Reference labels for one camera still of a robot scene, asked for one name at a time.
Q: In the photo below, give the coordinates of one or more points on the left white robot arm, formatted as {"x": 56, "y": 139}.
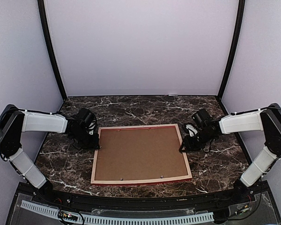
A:
{"x": 14, "y": 122}

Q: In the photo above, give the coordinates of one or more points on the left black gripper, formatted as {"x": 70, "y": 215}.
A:
{"x": 94, "y": 146}

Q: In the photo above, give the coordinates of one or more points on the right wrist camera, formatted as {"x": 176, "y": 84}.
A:
{"x": 201, "y": 118}

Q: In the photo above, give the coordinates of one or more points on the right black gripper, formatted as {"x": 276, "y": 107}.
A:
{"x": 189, "y": 146}

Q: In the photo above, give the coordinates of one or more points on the wooden picture frame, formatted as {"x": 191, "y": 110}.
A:
{"x": 187, "y": 168}

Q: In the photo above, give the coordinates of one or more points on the black front rail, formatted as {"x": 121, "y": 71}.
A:
{"x": 212, "y": 201}

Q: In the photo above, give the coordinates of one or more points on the right black corner post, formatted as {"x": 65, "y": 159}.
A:
{"x": 233, "y": 49}

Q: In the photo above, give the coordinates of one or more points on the black corner post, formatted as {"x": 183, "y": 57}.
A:
{"x": 233, "y": 49}
{"x": 50, "y": 50}

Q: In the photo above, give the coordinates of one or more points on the brown backing board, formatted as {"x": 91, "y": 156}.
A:
{"x": 140, "y": 152}

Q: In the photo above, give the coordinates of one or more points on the white slotted cable duct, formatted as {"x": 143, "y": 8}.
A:
{"x": 119, "y": 217}

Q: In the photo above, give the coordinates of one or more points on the left black corner post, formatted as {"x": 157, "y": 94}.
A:
{"x": 50, "y": 50}

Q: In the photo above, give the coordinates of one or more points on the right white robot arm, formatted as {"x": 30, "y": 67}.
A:
{"x": 268, "y": 120}

